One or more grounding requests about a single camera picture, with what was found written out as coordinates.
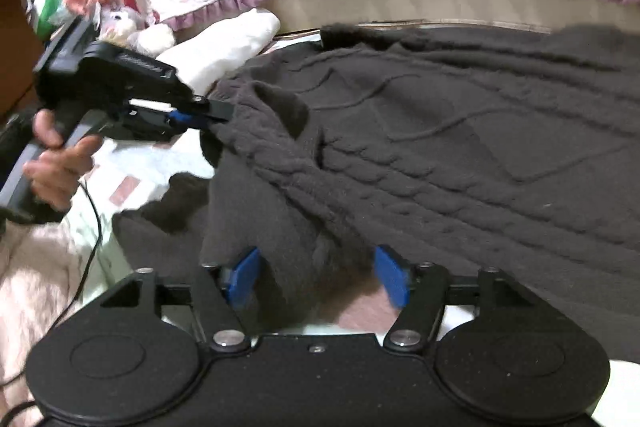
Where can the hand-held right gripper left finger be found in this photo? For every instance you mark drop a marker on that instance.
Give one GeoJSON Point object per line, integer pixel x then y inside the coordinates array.
{"type": "Point", "coordinates": [245, 278]}

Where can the person's left hand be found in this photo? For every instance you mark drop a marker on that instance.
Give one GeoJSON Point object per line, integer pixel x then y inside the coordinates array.
{"type": "Point", "coordinates": [50, 182]}

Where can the green plastic item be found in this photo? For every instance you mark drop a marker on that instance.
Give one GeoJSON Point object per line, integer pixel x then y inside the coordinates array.
{"type": "Point", "coordinates": [50, 2]}

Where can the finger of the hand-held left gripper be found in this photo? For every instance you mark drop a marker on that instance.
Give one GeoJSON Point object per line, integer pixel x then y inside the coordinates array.
{"type": "Point", "coordinates": [210, 111]}

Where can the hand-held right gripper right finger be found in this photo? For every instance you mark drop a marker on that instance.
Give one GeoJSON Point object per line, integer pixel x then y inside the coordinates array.
{"type": "Point", "coordinates": [392, 278]}

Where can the dark brown knit sweater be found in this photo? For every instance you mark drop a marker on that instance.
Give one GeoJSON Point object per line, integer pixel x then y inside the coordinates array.
{"type": "Point", "coordinates": [425, 157]}

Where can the grey plush bunny toy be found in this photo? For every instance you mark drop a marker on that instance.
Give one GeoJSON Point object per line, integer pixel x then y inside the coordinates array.
{"type": "Point", "coordinates": [130, 27]}

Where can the white folded cloth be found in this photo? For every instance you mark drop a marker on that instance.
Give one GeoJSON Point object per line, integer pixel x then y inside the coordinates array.
{"type": "Point", "coordinates": [220, 52]}

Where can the pink fleece clothing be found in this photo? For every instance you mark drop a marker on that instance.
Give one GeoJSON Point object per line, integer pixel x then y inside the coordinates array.
{"type": "Point", "coordinates": [30, 297]}

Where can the beige bed base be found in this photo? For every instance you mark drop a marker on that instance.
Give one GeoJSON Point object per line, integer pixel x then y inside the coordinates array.
{"type": "Point", "coordinates": [400, 2]}

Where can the brown wooden cabinet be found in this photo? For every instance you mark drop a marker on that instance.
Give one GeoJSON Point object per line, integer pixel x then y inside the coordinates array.
{"type": "Point", "coordinates": [15, 57]}

